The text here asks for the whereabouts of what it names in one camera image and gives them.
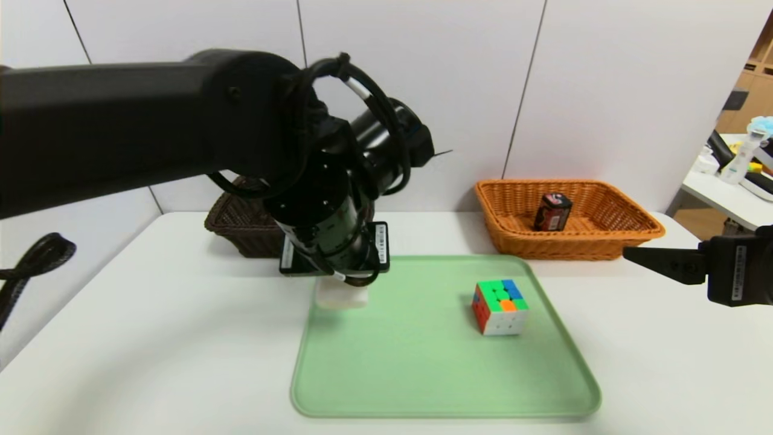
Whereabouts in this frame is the white flat tray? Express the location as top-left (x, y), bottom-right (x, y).
top-left (738, 172), bottom-right (773, 203)

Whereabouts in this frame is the white side table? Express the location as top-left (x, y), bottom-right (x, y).
top-left (681, 134), bottom-right (773, 233)

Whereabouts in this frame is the colourful puzzle cube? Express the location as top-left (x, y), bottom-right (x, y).
top-left (472, 279), bottom-right (530, 337)

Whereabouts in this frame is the grey woven bin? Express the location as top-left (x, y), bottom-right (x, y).
top-left (722, 219), bottom-right (763, 237)

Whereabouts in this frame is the black bag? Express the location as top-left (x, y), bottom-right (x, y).
top-left (705, 130), bottom-right (734, 170)

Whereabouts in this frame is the white soap bar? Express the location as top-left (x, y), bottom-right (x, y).
top-left (315, 275), bottom-right (369, 310)

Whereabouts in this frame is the dark brown wicker basket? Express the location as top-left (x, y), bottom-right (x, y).
top-left (204, 175), bottom-right (376, 259)

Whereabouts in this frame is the black red snack box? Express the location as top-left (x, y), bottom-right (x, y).
top-left (533, 193), bottom-right (573, 233)

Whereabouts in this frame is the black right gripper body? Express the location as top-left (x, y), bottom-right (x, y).
top-left (705, 224), bottom-right (773, 307)

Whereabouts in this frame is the orange wicker basket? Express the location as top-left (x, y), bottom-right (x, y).
top-left (474, 179), bottom-right (665, 262)

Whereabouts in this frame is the small white cup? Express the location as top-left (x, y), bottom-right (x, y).
top-left (692, 147), bottom-right (719, 176)

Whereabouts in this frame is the black braided cable sleeve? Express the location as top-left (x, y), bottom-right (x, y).
top-left (0, 233), bottom-right (77, 330)

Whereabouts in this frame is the wooden shelf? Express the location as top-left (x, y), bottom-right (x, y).
top-left (714, 9), bottom-right (773, 137)

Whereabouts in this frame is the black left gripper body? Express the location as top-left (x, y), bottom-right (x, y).
top-left (274, 195), bottom-right (390, 277)

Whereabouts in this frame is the clear plastic bottle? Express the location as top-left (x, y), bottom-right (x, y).
top-left (719, 127), bottom-right (768, 185)

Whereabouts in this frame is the green plastic tray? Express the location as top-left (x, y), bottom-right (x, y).
top-left (291, 254), bottom-right (602, 418)

